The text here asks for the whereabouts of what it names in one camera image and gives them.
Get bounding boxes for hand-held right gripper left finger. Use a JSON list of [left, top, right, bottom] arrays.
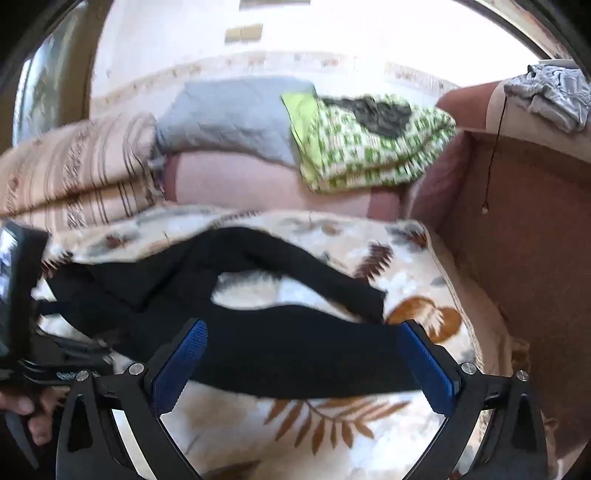
[[55, 318, 208, 480]]

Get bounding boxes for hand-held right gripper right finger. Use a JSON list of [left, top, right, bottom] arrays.
[[397, 319, 550, 480]]

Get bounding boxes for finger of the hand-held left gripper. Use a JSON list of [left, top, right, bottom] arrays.
[[39, 323, 114, 367]]

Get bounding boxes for black pants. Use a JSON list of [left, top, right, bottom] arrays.
[[44, 226, 419, 400]]

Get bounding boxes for person's left hand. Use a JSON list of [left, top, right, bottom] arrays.
[[0, 385, 55, 447]]

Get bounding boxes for beige striped cushion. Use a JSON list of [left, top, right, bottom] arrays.
[[0, 182, 167, 241], [0, 112, 160, 217]]

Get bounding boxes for leaf print blanket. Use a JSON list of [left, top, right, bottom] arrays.
[[32, 205, 485, 480]]

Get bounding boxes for pink brown sofa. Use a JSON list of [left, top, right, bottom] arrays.
[[164, 69, 591, 462]]

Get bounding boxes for floral printed cloth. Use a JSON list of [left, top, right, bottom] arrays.
[[148, 154, 169, 197]]

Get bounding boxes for wooden door with glass pane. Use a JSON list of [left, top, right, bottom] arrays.
[[0, 0, 112, 153]]

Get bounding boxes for green patterned blanket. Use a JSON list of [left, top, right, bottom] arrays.
[[281, 92, 458, 193]]

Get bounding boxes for grey pillow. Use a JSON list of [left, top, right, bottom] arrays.
[[154, 78, 319, 167]]

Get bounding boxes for black cloth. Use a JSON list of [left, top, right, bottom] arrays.
[[318, 95, 414, 138]]

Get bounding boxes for grey crumpled cloth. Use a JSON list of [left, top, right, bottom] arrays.
[[504, 64, 591, 134]]

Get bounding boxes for black hanging cord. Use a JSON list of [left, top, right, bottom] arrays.
[[480, 90, 511, 215]]

